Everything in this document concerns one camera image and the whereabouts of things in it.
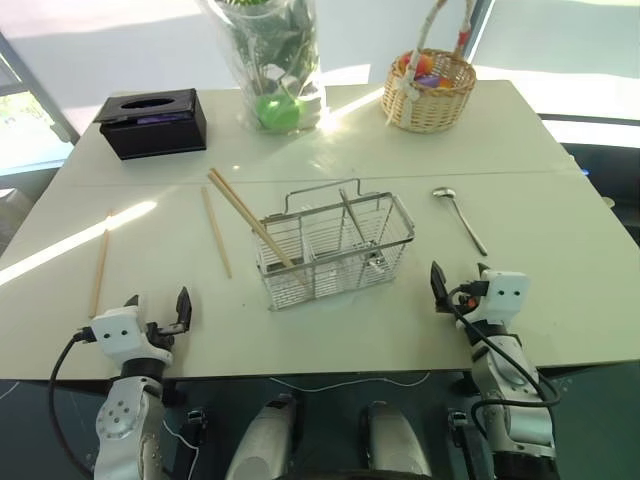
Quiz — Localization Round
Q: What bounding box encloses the white rounded robot leg shell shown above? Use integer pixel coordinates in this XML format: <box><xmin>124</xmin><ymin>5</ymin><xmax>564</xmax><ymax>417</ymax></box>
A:
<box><xmin>361</xmin><ymin>399</ymin><xmax>434</xmax><ymax>480</ymax></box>
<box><xmin>224</xmin><ymin>393</ymin><xmax>302</xmax><ymax>480</ymax></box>

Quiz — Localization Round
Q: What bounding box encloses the wicker basket with handle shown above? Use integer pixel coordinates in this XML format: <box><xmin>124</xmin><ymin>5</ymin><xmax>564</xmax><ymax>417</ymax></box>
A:
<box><xmin>381</xmin><ymin>0</ymin><xmax>478</xmax><ymax>134</ymax></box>

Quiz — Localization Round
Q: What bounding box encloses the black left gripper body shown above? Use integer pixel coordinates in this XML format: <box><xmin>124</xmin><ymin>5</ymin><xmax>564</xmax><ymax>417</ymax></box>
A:
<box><xmin>144</xmin><ymin>322</ymin><xmax>177</xmax><ymax>354</ymax></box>

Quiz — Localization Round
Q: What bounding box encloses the wooden chopstick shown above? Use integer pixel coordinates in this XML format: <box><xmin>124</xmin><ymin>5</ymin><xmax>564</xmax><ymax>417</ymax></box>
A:
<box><xmin>88</xmin><ymin>211</ymin><xmax>113</xmax><ymax>320</ymax></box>
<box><xmin>207</xmin><ymin>172</ymin><xmax>307</xmax><ymax>287</ymax></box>
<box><xmin>211</xmin><ymin>167</ymin><xmax>301</xmax><ymax>274</ymax></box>
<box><xmin>200</xmin><ymin>186</ymin><xmax>234</xmax><ymax>279</ymax></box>

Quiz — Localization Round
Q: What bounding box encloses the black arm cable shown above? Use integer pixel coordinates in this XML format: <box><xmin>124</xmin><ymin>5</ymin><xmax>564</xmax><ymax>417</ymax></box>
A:
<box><xmin>47</xmin><ymin>327</ymin><xmax>97</xmax><ymax>474</ymax></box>
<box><xmin>447</xmin><ymin>284</ymin><xmax>563</xmax><ymax>451</ymax></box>

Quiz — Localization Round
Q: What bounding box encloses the silver metal spoon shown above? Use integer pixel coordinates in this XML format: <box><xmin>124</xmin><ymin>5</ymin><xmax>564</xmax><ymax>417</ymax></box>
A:
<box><xmin>431</xmin><ymin>186</ymin><xmax>489</xmax><ymax>258</ymax></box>

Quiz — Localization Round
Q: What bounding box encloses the thin white string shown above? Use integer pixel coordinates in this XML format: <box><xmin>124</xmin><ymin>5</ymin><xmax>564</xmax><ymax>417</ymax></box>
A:
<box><xmin>268</xmin><ymin>371</ymin><xmax>432</xmax><ymax>390</ymax></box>

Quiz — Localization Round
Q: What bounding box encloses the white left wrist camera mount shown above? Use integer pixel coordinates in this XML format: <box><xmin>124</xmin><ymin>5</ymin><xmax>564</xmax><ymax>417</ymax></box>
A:
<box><xmin>89</xmin><ymin>305</ymin><xmax>174</xmax><ymax>374</ymax></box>

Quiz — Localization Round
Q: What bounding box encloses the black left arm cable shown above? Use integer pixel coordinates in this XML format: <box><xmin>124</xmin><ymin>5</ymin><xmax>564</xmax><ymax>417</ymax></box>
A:
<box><xmin>47</xmin><ymin>327</ymin><xmax>97</xmax><ymax>474</ymax></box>

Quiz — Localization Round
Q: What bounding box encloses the black tissue box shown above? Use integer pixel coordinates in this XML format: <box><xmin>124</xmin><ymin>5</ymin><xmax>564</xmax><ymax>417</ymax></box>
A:
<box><xmin>94</xmin><ymin>88</ymin><xmax>209</xmax><ymax>162</ymax></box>

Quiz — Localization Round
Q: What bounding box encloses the plastic wrapped plant bouquet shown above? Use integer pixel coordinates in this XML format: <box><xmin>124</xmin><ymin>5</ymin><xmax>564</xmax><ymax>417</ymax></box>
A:
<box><xmin>195</xmin><ymin>0</ymin><xmax>322</xmax><ymax>134</ymax></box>

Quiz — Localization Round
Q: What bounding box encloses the green round ball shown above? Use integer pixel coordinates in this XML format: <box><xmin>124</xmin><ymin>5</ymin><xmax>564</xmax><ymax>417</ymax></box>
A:
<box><xmin>255</xmin><ymin>93</ymin><xmax>302</xmax><ymax>133</ymax></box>

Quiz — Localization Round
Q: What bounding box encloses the orange red toy fruit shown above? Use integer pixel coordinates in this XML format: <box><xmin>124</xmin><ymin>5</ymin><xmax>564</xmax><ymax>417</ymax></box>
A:
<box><xmin>405</xmin><ymin>49</ymin><xmax>437</xmax><ymax>77</ymax></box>

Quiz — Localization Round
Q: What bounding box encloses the silver metal cutlery piece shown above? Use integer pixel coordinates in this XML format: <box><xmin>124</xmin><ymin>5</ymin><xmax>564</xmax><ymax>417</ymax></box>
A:
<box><xmin>339</xmin><ymin>187</ymin><xmax>386</xmax><ymax>269</ymax></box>

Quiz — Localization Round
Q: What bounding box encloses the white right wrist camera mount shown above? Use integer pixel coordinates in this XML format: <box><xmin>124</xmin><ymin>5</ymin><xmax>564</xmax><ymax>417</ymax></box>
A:
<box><xmin>478</xmin><ymin>269</ymin><xmax>529</xmax><ymax>327</ymax></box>

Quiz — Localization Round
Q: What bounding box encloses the grey window frame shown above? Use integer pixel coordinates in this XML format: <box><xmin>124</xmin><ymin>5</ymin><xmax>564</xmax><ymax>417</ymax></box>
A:
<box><xmin>0</xmin><ymin>29</ymin><xmax>81</xmax><ymax>147</ymax></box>

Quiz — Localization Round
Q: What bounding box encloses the black bracket under table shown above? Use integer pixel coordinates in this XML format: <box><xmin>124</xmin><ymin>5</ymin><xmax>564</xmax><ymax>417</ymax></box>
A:
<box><xmin>446</xmin><ymin>408</ymin><xmax>472</xmax><ymax>454</ymax></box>
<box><xmin>185</xmin><ymin>408</ymin><xmax>210</xmax><ymax>454</ymax></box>

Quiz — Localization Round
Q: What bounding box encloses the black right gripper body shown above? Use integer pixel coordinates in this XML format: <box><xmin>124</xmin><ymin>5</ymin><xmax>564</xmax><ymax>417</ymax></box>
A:
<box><xmin>447</xmin><ymin>281</ymin><xmax>490</xmax><ymax>329</ymax></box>

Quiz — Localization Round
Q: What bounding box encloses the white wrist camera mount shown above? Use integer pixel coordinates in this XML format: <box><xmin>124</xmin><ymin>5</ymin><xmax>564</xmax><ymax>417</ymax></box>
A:
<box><xmin>89</xmin><ymin>305</ymin><xmax>174</xmax><ymax>374</ymax></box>
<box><xmin>478</xmin><ymin>269</ymin><xmax>529</xmax><ymax>327</ymax></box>

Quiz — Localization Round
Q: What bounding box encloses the metal wire cutlery basket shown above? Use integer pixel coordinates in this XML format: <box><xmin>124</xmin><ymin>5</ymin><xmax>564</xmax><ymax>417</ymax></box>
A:
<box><xmin>256</xmin><ymin>177</ymin><xmax>419</xmax><ymax>313</ymax></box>

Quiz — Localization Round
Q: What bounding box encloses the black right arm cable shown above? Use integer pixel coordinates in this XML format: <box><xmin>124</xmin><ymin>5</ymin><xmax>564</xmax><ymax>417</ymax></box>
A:
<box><xmin>447</xmin><ymin>284</ymin><xmax>563</xmax><ymax>451</ymax></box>

